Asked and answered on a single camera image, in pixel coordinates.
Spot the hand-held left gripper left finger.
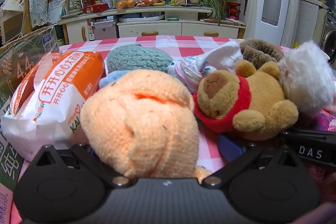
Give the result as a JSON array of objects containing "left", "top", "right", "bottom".
[{"left": 33, "top": 143, "right": 130, "bottom": 188}]

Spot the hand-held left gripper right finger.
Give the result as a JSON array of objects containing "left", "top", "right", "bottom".
[{"left": 202, "top": 133, "right": 302, "bottom": 188}]

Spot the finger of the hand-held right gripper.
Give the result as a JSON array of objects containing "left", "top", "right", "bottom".
[{"left": 280, "top": 127, "right": 336, "bottom": 170}]

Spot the brown plush bear red scarf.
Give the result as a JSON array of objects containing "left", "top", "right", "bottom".
[{"left": 193, "top": 59, "right": 300, "bottom": 141}]

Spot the peach knit hat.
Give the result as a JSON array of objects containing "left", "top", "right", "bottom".
[{"left": 80, "top": 69, "right": 213, "bottom": 182}]

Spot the grey-green knit hat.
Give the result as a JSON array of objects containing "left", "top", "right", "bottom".
[{"left": 106, "top": 45, "right": 174, "bottom": 75}]

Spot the pink knit cloth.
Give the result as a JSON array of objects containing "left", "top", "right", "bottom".
[{"left": 312, "top": 107, "right": 336, "bottom": 132}]

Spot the white fluffy plush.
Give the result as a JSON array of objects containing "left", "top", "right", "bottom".
[{"left": 278, "top": 40, "right": 334, "bottom": 117}]

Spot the orange white snack bag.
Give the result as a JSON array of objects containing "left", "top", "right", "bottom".
[{"left": 1, "top": 51, "right": 105, "bottom": 161}]

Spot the light blue cloth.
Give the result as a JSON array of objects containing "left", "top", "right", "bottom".
[{"left": 98, "top": 70, "right": 132, "bottom": 89}]

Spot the white patterned baby garment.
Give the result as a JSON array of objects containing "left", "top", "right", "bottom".
[{"left": 168, "top": 42, "right": 244, "bottom": 93}]

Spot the washing machine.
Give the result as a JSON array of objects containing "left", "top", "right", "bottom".
[{"left": 319, "top": 7, "right": 336, "bottom": 67}]

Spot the red checkered tablecloth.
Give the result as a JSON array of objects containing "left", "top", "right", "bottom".
[{"left": 0, "top": 35, "right": 336, "bottom": 224}]

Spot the green printed carton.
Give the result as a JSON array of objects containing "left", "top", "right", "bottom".
[{"left": 0, "top": 26, "right": 66, "bottom": 193}]

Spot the red vase stand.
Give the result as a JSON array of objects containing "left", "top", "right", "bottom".
[{"left": 226, "top": 1, "right": 241, "bottom": 21}]

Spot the grey storage box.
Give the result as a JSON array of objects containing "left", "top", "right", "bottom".
[{"left": 93, "top": 21, "right": 117, "bottom": 41}]

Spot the cream television cabinet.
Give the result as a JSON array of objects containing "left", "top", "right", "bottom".
[{"left": 57, "top": 5, "right": 247, "bottom": 45}]

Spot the red gift box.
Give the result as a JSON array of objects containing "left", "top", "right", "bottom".
[{"left": 83, "top": 3, "right": 109, "bottom": 14}]

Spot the bag of oranges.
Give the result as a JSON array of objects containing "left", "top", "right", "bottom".
[{"left": 115, "top": 0, "right": 138, "bottom": 9}]

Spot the wooden chair with knit cover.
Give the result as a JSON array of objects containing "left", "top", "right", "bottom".
[{"left": 24, "top": 0, "right": 50, "bottom": 33}]

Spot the brown fuzzy plush ring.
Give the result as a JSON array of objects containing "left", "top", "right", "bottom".
[{"left": 239, "top": 38, "right": 285, "bottom": 67}]

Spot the grey desk frame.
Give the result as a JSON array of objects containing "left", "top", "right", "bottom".
[{"left": 64, "top": 0, "right": 83, "bottom": 14}]

